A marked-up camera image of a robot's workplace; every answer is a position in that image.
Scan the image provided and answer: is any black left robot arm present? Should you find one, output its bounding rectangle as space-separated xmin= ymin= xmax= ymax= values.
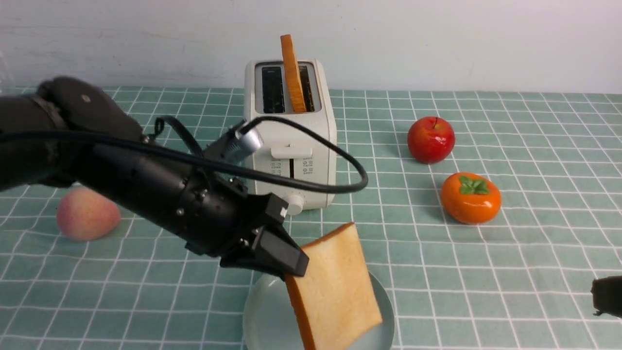
xmin=0 ymin=77 xmax=309 ymax=278

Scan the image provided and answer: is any red apple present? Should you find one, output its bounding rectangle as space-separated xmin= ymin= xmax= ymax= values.
xmin=407 ymin=116 xmax=456 ymax=164

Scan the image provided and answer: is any pale green round plate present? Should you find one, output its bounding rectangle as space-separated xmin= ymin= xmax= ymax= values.
xmin=242 ymin=273 xmax=396 ymax=350

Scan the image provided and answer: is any pink peach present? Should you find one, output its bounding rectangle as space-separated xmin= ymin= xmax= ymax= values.
xmin=56 ymin=188 xmax=121 ymax=242

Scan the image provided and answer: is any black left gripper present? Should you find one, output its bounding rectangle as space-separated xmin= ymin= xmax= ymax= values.
xmin=177 ymin=176 xmax=310 ymax=279

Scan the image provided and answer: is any black cable with silver plug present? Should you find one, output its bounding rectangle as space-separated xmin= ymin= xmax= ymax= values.
xmin=0 ymin=115 xmax=369 ymax=194

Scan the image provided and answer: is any white two-slot toaster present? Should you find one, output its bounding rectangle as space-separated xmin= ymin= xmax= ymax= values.
xmin=244 ymin=60 xmax=337 ymax=215

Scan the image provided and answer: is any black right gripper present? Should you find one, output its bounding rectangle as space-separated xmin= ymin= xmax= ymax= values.
xmin=590 ymin=276 xmax=622 ymax=318

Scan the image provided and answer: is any toast slice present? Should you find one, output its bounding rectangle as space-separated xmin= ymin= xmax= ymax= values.
xmin=280 ymin=34 xmax=307 ymax=114
xmin=286 ymin=222 xmax=382 ymax=350

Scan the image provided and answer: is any orange persimmon with green leaf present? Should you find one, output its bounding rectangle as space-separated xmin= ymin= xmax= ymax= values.
xmin=440 ymin=172 xmax=502 ymax=225

